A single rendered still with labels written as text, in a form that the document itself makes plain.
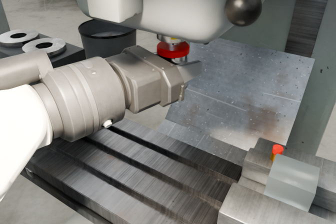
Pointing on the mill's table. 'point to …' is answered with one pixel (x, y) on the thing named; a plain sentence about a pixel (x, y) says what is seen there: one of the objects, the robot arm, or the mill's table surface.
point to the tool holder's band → (183, 49)
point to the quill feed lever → (246, 2)
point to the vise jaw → (261, 209)
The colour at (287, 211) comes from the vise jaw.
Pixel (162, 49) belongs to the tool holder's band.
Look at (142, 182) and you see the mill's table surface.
